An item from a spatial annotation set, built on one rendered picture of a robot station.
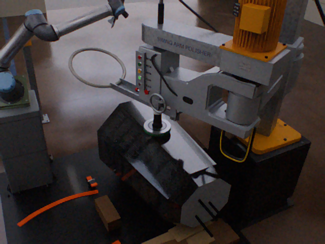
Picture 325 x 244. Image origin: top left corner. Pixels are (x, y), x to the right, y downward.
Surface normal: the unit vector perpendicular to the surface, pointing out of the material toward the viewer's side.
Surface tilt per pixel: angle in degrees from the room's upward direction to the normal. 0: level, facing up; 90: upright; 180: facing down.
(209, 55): 90
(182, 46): 90
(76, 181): 0
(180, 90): 90
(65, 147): 0
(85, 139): 0
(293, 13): 90
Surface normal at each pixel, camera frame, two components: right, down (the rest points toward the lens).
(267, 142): 0.03, -0.84
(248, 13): -0.63, 0.41
